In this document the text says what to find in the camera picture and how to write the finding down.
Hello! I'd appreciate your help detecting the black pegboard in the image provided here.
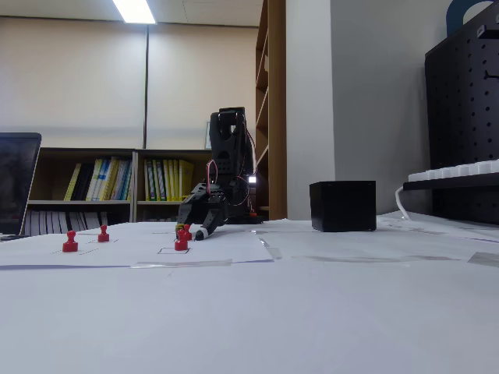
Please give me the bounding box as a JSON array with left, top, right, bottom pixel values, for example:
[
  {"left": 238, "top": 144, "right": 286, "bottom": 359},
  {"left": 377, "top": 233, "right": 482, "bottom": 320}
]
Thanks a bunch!
[{"left": 423, "top": 3, "right": 499, "bottom": 225}]

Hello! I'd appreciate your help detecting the blue curved object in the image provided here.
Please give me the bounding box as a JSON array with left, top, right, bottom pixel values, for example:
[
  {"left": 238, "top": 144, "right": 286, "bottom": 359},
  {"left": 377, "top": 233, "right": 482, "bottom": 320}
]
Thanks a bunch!
[{"left": 445, "top": 0, "right": 495, "bottom": 38}]

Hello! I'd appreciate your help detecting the thin yellow book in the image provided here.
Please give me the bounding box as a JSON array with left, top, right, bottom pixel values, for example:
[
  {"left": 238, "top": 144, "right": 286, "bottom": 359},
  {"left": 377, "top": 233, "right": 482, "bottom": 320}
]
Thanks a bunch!
[{"left": 63, "top": 162, "right": 83, "bottom": 202}]

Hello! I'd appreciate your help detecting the white power cable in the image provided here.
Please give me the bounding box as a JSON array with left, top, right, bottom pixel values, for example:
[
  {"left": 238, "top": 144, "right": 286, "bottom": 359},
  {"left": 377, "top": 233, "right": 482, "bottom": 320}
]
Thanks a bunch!
[{"left": 395, "top": 185, "right": 415, "bottom": 221}]

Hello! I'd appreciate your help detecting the black square bin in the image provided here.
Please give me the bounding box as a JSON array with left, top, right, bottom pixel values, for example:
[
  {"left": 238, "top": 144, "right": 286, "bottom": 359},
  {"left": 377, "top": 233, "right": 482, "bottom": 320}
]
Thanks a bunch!
[{"left": 309, "top": 180, "right": 377, "bottom": 233}]

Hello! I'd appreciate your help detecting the ceiling light panel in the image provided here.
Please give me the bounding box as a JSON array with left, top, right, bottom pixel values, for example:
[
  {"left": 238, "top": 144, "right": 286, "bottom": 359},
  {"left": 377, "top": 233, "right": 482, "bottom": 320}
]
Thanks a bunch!
[{"left": 111, "top": 0, "right": 158, "bottom": 26}]

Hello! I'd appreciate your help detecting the laptop screen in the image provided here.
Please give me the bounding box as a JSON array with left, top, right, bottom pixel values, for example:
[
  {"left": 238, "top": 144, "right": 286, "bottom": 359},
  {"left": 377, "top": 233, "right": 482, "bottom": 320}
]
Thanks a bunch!
[{"left": 0, "top": 132, "right": 43, "bottom": 241}]

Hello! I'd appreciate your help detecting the white paper with drawn squares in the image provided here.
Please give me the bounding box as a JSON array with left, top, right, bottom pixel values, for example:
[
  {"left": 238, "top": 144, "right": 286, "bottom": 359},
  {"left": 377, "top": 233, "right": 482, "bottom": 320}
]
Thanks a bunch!
[{"left": 0, "top": 230, "right": 274, "bottom": 270}]

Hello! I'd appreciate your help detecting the dark vertical pole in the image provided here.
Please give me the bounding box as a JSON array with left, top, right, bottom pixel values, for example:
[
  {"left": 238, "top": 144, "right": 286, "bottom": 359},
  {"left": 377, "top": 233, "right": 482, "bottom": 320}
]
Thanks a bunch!
[{"left": 141, "top": 23, "right": 151, "bottom": 150}]

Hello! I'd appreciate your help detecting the wide yellow binder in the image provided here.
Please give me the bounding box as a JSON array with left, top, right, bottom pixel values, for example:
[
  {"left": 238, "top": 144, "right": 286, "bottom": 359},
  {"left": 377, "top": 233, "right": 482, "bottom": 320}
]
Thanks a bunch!
[{"left": 177, "top": 158, "right": 195, "bottom": 202}]

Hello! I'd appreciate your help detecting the white power strip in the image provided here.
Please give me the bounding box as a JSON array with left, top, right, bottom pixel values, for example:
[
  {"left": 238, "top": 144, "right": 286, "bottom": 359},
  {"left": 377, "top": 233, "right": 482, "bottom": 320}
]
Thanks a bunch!
[{"left": 408, "top": 159, "right": 499, "bottom": 183}]

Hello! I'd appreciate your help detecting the clear tape strip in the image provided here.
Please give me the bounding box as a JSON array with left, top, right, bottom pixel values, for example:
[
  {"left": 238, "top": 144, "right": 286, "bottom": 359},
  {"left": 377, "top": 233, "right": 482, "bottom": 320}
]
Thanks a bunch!
[{"left": 129, "top": 258, "right": 234, "bottom": 270}]

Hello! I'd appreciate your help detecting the low wooden bookshelf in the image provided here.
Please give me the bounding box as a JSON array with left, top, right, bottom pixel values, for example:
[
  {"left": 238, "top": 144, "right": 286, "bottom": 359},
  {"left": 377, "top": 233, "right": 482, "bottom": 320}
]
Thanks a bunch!
[
  {"left": 133, "top": 147, "right": 219, "bottom": 224},
  {"left": 23, "top": 146, "right": 136, "bottom": 237}
]

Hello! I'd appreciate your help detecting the tall wooden bookshelf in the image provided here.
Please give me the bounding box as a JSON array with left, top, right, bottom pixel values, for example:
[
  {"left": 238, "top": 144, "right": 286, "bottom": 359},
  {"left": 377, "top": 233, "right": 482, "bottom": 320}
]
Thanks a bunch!
[{"left": 255, "top": 0, "right": 288, "bottom": 221}]

